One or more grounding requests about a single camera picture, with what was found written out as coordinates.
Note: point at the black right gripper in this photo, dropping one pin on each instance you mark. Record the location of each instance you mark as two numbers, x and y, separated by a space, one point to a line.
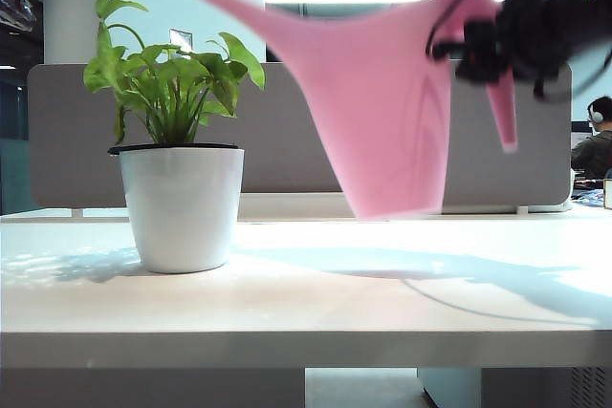
531 11

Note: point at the pink plastic watering can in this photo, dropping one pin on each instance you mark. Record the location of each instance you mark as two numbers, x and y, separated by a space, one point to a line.
378 102

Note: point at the green leafy plant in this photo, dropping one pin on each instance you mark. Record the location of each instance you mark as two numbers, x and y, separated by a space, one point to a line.
167 88

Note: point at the white plant pot black rim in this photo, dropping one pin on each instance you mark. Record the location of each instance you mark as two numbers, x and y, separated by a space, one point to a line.
181 207

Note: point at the white headphones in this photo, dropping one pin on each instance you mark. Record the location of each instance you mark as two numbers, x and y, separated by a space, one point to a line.
596 116

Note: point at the seated person dark shirt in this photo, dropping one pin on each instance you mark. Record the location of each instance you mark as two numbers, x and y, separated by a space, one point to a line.
595 150

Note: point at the small grey box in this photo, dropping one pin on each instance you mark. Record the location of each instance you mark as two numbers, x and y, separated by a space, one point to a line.
607 194

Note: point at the grey desk divider panel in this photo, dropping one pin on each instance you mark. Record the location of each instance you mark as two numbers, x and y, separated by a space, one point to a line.
287 140

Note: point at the small paper sign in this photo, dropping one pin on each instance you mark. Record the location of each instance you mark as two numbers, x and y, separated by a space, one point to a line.
181 39

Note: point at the white divider foot bracket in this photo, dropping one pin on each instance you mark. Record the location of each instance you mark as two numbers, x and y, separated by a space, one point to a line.
523 209
77 212

